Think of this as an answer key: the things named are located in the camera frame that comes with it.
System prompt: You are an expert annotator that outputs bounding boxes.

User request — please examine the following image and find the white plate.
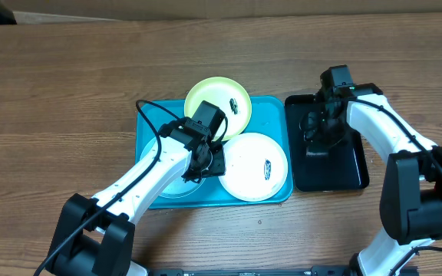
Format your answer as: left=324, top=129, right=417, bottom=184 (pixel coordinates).
left=219, top=133, right=289, bottom=202

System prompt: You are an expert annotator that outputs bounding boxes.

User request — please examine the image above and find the yellow-green plate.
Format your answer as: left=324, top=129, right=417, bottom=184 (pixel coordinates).
left=184, top=77, right=252, bottom=141

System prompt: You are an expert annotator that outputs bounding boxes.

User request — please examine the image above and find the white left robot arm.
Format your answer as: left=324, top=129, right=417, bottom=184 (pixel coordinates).
left=36, top=115, right=227, bottom=275

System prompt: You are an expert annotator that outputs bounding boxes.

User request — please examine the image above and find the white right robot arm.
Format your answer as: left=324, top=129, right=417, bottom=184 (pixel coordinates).
left=302, top=84, right=442, bottom=275

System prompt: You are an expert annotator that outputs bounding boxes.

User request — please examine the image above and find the black plastic tray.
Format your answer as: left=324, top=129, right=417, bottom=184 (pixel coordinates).
left=284, top=94, right=369, bottom=192

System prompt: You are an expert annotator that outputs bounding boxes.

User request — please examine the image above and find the blue plastic tray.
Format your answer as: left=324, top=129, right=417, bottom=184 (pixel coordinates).
left=135, top=96, right=290, bottom=209

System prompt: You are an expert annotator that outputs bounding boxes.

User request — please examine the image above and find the light blue plate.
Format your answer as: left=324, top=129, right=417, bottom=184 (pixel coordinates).
left=137, top=138, right=205, bottom=199

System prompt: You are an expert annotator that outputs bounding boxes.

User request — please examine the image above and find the brown cardboard backdrop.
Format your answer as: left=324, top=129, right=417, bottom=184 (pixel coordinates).
left=3, top=0, right=442, bottom=20

